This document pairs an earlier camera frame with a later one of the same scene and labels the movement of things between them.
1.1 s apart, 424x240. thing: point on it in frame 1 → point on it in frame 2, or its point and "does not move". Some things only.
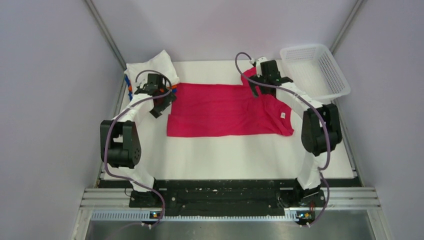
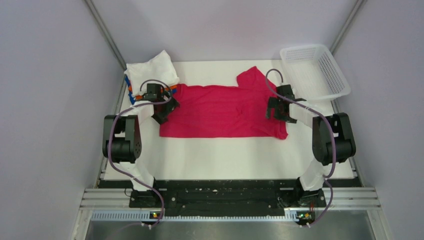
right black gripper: x=254 y=90 → x=274 y=103
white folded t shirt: x=161 y=64 does not move
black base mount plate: x=219 y=195 does not move
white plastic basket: x=313 y=69 does not move
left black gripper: x=169 y=97 → x=160 y=117
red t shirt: x=208 y=110 does not move
